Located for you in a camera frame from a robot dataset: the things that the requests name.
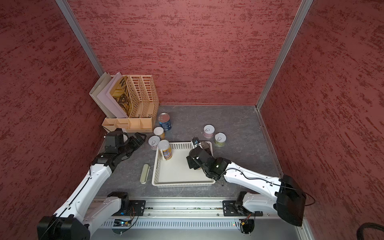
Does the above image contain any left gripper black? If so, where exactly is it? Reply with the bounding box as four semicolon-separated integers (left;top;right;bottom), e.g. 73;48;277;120
118;132;147;157

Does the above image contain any tall yellow can white lid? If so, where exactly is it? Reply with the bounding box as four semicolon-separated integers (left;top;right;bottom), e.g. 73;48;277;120
158;140;173;160

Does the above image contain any dark chopped tomatoes can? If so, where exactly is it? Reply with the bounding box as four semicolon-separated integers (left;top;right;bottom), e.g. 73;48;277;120
201;142;211;153

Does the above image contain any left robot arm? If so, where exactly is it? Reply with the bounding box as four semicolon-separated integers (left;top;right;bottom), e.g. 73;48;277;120
37;129;147;240

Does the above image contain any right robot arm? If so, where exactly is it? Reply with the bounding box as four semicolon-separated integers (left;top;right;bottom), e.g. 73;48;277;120
186;147;307;227

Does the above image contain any white perforated plastic basket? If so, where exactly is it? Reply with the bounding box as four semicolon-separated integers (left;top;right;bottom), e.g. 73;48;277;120
152;142;216;188

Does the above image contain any pink can front left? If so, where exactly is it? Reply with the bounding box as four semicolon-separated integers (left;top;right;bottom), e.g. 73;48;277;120
148;136;161;151

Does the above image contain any short yellow can white lid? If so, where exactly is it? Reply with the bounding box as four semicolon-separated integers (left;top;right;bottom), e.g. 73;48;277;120
154;127;165;140

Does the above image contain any beige oblong case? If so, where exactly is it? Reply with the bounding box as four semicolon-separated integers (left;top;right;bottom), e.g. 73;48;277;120
140;164;150;185

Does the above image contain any small pink can back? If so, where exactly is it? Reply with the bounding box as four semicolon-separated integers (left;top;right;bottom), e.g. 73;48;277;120
203;125;215;139

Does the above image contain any small green can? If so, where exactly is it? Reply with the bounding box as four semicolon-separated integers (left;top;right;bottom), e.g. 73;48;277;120
215;133;227;147

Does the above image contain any blue Progresso soup can left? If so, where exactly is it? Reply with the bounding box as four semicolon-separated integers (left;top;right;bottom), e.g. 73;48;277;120
158;113;172;131

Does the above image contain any peach plastic file organizer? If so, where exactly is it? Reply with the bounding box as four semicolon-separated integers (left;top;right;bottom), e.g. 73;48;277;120
102;75;159;133

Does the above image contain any yellow black patterned magazine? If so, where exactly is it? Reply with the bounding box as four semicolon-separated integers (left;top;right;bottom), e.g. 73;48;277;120
110;76;133;118

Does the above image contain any pink folder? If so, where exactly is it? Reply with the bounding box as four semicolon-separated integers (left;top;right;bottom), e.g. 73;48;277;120
90;72;126;119

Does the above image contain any beige folder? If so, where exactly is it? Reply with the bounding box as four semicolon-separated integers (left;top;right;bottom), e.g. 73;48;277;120
89;72;117;119

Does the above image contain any left corner aluminium profile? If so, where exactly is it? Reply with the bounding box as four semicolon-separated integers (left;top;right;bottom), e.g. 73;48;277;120
55;0;105;76

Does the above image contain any corner aluminium profile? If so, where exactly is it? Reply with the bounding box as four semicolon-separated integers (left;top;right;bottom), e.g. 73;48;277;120
55;0;105;76
256;0;313;112

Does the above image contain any right corner aluminium profile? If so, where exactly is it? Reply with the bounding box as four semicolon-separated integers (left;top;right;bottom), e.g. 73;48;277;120
256;0;313;112

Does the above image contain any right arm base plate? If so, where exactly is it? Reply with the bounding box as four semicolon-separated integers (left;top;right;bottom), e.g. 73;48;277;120
223;201;264;217

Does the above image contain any aluminium front rail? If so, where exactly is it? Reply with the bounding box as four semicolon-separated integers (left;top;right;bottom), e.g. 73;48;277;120
86;197;304;220

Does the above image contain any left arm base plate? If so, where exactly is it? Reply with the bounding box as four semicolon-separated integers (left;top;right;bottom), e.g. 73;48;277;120
113;200;147;218

